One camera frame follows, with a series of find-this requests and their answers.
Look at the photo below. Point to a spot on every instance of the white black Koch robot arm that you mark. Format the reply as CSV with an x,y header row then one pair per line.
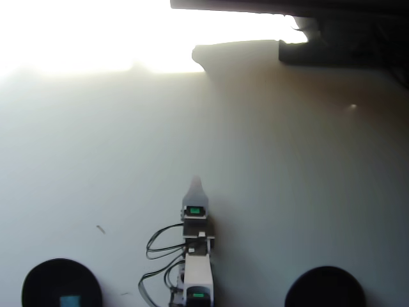
x,y
198,272

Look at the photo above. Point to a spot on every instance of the black white gripper servo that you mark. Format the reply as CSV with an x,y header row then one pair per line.
x,y
197,227

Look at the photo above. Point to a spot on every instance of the black round bowl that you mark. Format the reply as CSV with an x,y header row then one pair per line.
x,y
41,284
324,288

